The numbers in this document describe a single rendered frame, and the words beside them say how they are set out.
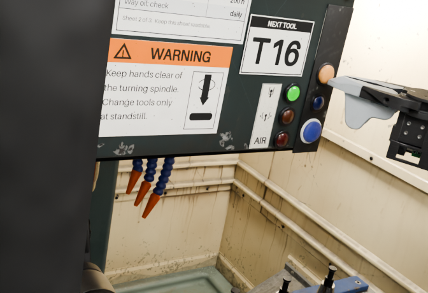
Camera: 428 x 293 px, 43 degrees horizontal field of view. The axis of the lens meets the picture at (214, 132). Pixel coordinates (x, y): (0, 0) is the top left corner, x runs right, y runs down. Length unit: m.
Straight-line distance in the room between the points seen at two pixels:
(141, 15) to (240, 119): 0.19
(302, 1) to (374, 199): 1.02
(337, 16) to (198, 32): 0.20
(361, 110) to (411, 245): 0.90
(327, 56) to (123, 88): 0.28
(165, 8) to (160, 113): 0.11
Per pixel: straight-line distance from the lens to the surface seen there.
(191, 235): 2.15
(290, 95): 0.69
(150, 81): 0.58
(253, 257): 2.08
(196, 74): 0.60
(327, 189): 1.74
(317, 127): 0.73
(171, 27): 0.57
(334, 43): 0.72
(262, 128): 0.68
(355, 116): 0.69
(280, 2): 0.65
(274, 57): 0.66
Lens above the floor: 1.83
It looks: 18 degrees down
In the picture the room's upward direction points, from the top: 11 degrees clockwise
